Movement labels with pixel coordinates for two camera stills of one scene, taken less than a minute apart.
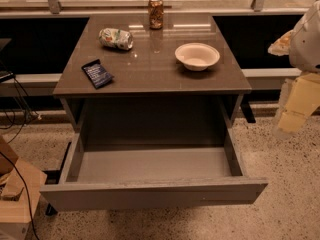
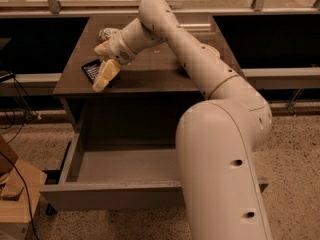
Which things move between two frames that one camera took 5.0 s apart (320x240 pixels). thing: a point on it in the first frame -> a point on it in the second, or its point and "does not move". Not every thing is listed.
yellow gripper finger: (282, 46) -> (102, 48)
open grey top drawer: (106, 177) does not move
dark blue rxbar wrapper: (97, 74) does not move
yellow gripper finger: (303, 97) -> (109, 69)
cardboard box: (21, 185) does not move
